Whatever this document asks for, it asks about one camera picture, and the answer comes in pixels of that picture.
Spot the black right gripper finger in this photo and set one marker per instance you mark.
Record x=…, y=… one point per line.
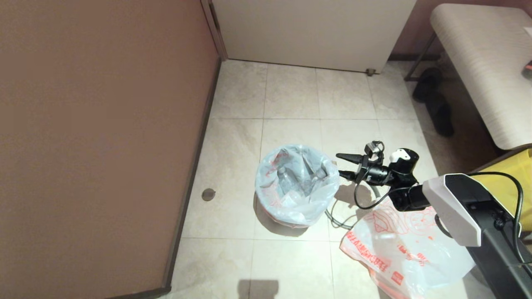
x=351, y=158
x=350, y=175

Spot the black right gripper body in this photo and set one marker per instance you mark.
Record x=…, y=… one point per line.
x=376, y=174

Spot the used white red-print trash bag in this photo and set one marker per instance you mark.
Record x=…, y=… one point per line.
x=311, y=207

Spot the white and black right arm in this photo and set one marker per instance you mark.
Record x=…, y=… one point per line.
x=469, y=207

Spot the new white red-print plastic bag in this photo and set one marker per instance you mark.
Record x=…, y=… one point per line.
x=411, y=253

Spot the yellow fabric bag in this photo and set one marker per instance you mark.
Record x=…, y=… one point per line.
x=511, y=164

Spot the black slipper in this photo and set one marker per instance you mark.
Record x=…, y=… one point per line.
x=440, y=115
x=427, y=82

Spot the small metal door stop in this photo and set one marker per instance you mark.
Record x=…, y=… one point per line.
x=369, y=72

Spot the grey metal bench leg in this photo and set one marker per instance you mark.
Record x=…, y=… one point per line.
x=419, y=57

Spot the white door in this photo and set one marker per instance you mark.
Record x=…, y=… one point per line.
x=311, y=33

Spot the round metal floor drain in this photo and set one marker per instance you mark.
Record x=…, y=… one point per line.
x=208, y=194

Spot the beige wood-grain bench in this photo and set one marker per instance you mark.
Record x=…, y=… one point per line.
x=486, y=74

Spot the grey round cushion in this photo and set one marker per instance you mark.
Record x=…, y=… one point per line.
x=478, y=284

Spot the red and black object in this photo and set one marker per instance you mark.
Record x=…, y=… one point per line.
x=528, y=68

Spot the white paper sheet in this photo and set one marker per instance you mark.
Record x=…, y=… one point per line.
x=528, y=32

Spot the beige door frame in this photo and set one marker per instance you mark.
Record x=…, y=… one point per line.
x=214, y=29

